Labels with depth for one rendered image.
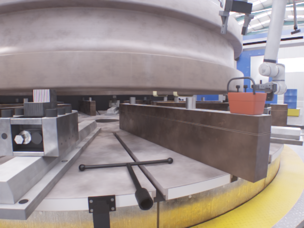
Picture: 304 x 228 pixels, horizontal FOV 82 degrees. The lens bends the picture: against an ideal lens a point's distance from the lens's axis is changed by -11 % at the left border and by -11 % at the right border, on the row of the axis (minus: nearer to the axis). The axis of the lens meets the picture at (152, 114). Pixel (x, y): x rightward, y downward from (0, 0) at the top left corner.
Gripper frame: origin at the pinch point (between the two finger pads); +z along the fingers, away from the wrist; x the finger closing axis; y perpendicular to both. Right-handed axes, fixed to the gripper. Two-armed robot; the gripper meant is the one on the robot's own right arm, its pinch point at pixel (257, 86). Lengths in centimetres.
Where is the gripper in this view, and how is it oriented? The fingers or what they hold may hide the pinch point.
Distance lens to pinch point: 134.9
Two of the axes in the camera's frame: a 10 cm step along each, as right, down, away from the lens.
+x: 4.8, 0.8, -8.7
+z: -8.8, 0.4, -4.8
